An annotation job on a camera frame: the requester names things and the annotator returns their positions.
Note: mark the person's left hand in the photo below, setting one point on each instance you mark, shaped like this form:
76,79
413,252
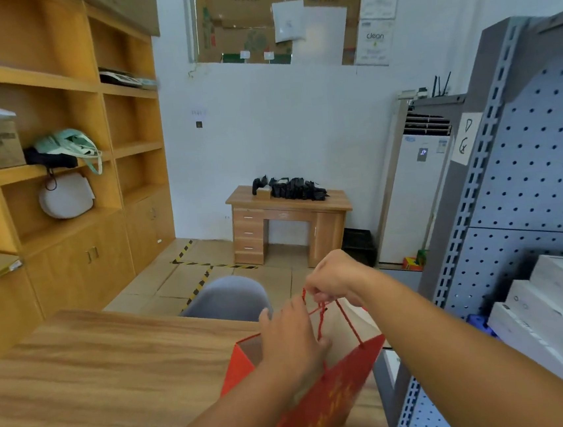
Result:
289,349

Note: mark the person's right hand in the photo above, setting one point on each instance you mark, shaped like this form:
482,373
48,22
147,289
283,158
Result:
339,272

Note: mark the person's left little finger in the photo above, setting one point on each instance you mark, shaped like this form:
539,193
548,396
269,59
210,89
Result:
265,315

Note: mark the person's left thumb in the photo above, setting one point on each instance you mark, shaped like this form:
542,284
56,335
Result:
325,347

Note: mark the person's right fingers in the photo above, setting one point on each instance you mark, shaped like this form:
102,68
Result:
321,291

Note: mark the red paper gift bag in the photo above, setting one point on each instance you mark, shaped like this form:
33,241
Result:
329,405

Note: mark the person's left forearm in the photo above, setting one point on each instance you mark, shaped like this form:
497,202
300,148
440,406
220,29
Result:
232,424

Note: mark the person's right forearm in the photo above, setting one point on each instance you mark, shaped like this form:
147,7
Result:
464,362

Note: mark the grey chair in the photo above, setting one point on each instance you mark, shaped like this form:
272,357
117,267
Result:
230,300

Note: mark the black plastic crate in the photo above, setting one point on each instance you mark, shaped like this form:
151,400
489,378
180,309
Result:
359,245

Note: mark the small wooden desk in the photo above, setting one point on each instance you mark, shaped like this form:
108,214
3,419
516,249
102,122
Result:
288,230

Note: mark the colourful toy blocks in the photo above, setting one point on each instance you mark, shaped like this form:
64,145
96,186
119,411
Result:
413,261

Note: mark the pile of black gear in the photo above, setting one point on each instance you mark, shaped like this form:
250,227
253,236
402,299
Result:
296,188

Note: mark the small tan box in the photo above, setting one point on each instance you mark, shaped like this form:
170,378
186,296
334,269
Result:
263,192

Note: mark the white standing air conditioner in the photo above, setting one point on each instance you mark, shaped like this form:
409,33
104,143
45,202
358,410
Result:
414,198

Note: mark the blue plastic item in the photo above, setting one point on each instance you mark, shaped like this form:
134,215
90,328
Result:
480,323

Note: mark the white paper label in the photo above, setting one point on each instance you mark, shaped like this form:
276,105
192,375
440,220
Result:
467,139

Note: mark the grey pegboard rack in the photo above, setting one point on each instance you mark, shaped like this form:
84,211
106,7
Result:
516,173

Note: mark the white round pouch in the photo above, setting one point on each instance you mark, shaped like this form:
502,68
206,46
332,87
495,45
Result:
65,197

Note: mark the black antenna router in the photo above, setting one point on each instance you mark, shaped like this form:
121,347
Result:
440,87

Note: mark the white paper sheet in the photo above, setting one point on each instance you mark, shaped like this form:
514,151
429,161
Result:
329,35

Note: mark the green tote bag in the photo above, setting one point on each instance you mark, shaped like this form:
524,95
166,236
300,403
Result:
74,144

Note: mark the black bag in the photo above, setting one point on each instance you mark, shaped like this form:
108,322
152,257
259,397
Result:
45,160

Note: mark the wooden shelf cabinet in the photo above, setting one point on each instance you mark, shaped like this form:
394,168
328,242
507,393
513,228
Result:
56,143

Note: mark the white plastic bag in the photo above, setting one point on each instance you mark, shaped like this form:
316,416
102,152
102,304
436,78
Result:
288,20

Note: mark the flat black white device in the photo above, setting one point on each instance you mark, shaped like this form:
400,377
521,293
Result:
122,78

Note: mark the stack of cardboard boxes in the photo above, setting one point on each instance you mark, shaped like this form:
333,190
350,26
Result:
247,15

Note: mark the brown cardboard box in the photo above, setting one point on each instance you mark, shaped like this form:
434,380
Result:
1,143

